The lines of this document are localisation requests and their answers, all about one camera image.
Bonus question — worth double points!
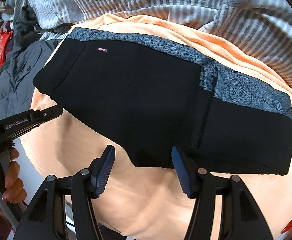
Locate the black pants with patterned stripe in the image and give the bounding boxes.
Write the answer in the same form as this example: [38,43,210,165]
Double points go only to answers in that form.
[33,27,292,176]

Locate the person left hand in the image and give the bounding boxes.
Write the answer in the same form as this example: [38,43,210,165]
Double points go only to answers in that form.
[0,147,27,220]

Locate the dark grey jacket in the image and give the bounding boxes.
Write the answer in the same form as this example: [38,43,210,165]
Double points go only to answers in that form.
[0,5,60,120]

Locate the peach bed sheet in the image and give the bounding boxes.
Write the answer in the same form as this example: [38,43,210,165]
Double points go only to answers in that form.
[21,14,292,239]

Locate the grey striped duvet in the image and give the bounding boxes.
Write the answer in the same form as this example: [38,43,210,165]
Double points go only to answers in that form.
[13,0,292,88]

